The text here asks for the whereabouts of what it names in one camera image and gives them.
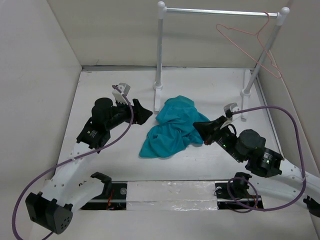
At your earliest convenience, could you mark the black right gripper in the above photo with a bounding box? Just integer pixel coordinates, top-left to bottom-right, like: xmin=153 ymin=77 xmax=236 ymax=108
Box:
xmin=192 ymin=114 xmax=244 ymax=162

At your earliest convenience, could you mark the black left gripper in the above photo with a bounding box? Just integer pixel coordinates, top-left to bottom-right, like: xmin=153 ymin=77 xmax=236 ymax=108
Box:
xmin=105 ymin=95 xmax=152 ymax=130

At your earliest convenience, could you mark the teal t shirt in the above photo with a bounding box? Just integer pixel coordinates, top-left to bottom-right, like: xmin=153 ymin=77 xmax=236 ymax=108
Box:
xmin=139 ymin=95 xmax=209 ymax=158

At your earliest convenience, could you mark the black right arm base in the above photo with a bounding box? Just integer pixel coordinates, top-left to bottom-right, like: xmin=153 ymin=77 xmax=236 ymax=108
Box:
xmin=213 ymin=179 xmax=264 ymax=213

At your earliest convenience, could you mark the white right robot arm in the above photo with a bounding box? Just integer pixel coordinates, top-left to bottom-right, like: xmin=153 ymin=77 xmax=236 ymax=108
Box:
xmin=193 ymin=116 xmax=320 ymax=217

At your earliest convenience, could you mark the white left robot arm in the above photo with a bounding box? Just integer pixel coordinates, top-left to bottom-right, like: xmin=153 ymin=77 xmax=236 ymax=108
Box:
xmin=25 ymin=97 xmax=153 ymax=235

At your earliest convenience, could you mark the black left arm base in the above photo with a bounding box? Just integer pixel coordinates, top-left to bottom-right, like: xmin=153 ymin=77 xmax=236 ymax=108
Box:
xmin=81 ymin=172 xmax=128 ymax=211

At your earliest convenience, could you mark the white clothes rack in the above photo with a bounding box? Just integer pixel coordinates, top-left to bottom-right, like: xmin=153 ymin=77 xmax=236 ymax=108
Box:
xmin=153 ymin=1 xmax=290 ymax=112

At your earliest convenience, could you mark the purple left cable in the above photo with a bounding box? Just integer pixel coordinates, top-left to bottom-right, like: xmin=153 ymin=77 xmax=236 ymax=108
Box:
xmin=11 ymin=85 xmax=133 ymax=240

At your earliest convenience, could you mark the purple cable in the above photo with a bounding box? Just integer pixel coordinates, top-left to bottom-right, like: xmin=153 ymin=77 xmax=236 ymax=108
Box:
xmin=11 ymin=85 xmax=133 ymax=240
xmin=226 ymin=105 xmax=307 ymax=212

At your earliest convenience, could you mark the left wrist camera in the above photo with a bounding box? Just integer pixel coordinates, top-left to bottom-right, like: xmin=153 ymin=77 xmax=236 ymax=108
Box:
xmin=112 ymin=82 xmax=131 ymax=105

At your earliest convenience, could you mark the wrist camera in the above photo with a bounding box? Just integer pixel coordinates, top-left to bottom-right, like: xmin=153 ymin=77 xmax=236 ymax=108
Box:
xmin=112 ymin=82 xmax=131 ymax=105
xmin=220 ymin=102 xmax=240 ymax=129

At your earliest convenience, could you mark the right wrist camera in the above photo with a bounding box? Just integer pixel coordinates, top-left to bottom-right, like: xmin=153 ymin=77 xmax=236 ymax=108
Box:
xmin=220 ymin=102 xmax=240 ymax=129

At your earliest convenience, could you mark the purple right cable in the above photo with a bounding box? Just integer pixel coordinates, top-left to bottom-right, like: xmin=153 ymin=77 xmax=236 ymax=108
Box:
xmin=226 ymin=105 xmax=307 ymax=212

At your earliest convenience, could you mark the pink wire hanger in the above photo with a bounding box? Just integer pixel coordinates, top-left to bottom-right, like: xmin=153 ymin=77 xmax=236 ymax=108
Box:
xmin=215 ymin=11 xmax=282 ymax=79

